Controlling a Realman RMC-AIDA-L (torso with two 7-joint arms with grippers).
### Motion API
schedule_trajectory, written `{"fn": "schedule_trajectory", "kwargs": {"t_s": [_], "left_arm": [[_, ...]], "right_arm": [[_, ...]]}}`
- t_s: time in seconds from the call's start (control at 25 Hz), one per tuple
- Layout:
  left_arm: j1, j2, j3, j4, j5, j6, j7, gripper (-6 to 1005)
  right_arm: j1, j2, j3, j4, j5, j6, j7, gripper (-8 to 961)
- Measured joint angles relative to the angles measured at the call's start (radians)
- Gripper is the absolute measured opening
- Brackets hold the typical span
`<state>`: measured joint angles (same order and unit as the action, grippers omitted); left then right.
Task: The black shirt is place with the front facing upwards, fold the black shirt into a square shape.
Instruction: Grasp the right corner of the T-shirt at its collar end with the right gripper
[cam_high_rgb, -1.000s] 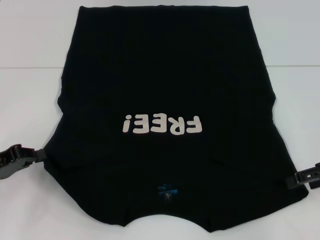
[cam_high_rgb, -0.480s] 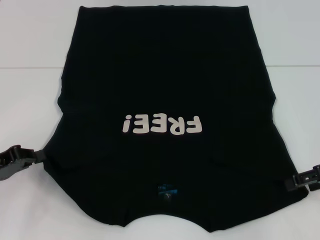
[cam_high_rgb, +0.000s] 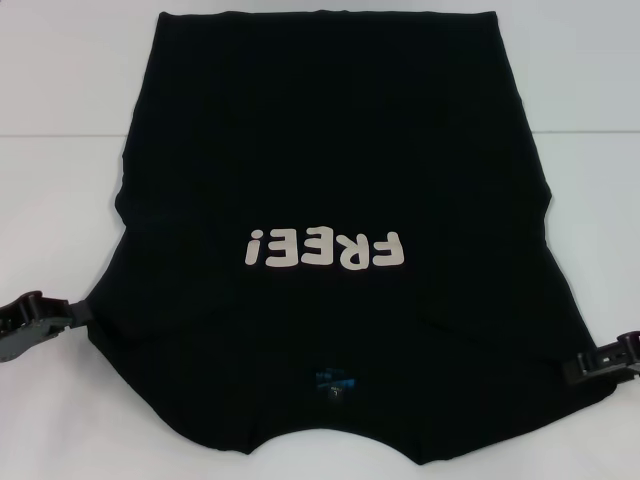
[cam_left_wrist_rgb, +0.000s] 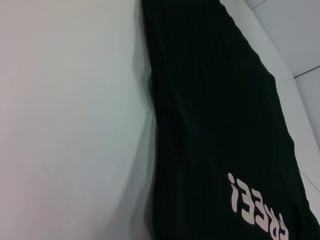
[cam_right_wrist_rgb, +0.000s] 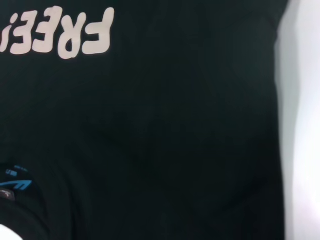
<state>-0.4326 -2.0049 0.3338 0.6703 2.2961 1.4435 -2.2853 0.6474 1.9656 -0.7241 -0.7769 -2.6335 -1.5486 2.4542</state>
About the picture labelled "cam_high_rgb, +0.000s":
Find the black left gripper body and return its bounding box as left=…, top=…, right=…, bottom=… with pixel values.
left=0, top=292, right=71, bottom=366

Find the black shirt with FREE print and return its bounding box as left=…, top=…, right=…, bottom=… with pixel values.
left=84, top=10, right=624, bottom=454

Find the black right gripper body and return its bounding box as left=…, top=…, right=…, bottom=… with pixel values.
left=619, top=329, right=640, bottom=389

